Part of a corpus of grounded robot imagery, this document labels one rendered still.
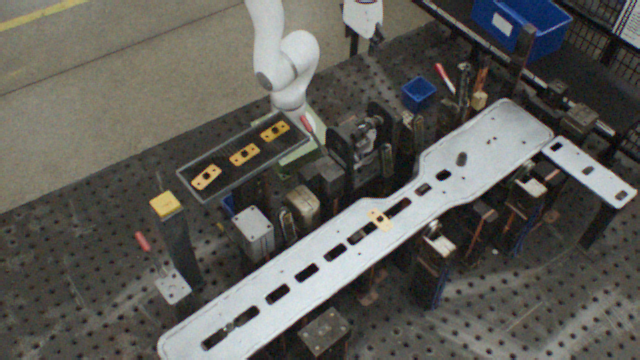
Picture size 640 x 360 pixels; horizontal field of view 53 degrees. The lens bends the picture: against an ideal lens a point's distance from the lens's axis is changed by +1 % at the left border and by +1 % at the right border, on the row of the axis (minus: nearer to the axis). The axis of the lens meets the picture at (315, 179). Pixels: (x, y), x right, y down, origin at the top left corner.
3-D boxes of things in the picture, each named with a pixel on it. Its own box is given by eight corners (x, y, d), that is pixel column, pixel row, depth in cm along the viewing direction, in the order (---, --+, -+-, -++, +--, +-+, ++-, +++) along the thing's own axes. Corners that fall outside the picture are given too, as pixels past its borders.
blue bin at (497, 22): (526, 65, 220) (537, 36, 209) (468, 16, 235) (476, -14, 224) (562, 47, 225) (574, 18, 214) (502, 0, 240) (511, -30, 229)
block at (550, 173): (527, 238, 217) (553, 191, 195) (502, 216, 223) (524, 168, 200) (546, 223, 221) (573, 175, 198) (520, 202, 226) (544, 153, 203)
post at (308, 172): (308, 249, 214) (307, 179, 182) (298, 239, 217) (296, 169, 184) (319, 241, 216) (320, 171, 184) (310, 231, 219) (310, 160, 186)
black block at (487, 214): (471, 277, 209) (491, 230, 185) (447, 254, 214) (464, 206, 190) (487, 263, 212) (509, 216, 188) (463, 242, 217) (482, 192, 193)
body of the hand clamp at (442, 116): (437, 177, 232) (454, 112, 204) (424, 165, 236) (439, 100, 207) (448, 169, 235) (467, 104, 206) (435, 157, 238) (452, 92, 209)
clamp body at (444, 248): (425, 318, 200) (444, 266, 172) (399, 291, 206) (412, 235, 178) (446, 301, 204) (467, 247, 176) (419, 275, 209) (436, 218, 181)
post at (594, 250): (592, 261, 212) (627, 214, 189) (565, 239, 217) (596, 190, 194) (604, 250, 215) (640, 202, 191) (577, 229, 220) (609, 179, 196)
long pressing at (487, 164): (196, 410, 155) (195, 408, 154) (149, 341, 165) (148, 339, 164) (558, 136, 206) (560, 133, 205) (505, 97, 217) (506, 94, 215)
